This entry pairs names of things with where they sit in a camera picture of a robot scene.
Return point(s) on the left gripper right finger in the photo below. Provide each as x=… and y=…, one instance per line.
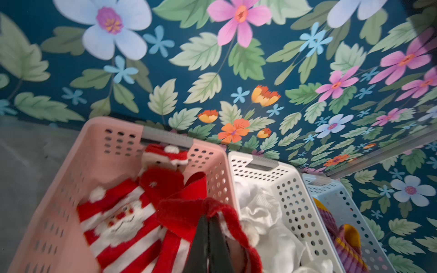
x=219, y=258

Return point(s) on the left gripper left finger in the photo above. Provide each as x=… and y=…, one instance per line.
x=197, y=260

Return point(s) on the red white striped sock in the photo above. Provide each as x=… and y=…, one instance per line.
x=121, y=228

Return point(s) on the red santa sock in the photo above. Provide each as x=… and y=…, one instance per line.
x=162, y=170

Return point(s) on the maroon sock yellow toe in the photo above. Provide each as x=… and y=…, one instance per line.
x=346, y=240

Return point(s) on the white plastic basket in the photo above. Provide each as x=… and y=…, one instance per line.
x=299, y=212

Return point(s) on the blue plastic basket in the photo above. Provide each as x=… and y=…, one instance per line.
x=334, y=196

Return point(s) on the pink plastic basket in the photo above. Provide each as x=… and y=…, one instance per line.
x=106, y=152

